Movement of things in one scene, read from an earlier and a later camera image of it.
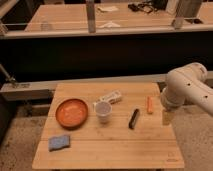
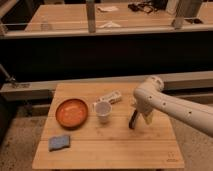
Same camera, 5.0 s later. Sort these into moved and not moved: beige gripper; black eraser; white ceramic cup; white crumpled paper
Moved: beige gripper
Not moved: black eraser; white crumpled paper; white ceramic cup
